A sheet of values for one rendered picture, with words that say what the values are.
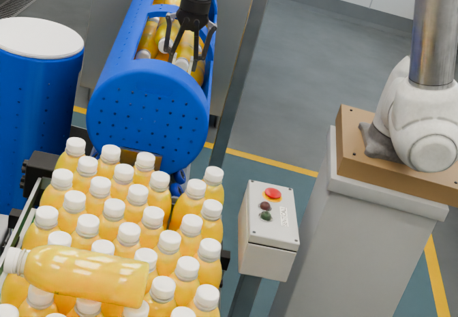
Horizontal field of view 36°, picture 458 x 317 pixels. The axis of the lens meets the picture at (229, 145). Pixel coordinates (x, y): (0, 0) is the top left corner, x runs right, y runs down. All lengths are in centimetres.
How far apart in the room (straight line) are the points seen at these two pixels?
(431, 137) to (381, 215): 37
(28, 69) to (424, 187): 112
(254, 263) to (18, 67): 97
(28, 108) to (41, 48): 18
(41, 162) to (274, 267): 57
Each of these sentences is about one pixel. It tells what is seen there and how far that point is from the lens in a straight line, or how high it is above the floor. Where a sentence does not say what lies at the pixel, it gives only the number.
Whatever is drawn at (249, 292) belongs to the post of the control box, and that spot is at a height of 89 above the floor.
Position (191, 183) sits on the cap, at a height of 111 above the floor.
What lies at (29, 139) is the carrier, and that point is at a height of 77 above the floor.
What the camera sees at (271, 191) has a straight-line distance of 148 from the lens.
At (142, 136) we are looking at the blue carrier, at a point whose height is 106.
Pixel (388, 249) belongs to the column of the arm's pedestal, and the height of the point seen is 83.
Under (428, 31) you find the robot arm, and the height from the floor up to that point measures 146.
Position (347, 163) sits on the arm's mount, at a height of 104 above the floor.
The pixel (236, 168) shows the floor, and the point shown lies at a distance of 375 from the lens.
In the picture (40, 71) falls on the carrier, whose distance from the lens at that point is 205.
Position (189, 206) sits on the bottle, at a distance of 144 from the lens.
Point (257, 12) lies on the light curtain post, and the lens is 302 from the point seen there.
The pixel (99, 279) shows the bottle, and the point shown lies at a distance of 107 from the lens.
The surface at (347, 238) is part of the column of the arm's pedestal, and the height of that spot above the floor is 82.
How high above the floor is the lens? 187
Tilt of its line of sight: 28 degrees down
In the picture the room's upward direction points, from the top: 15 degrees clockwise
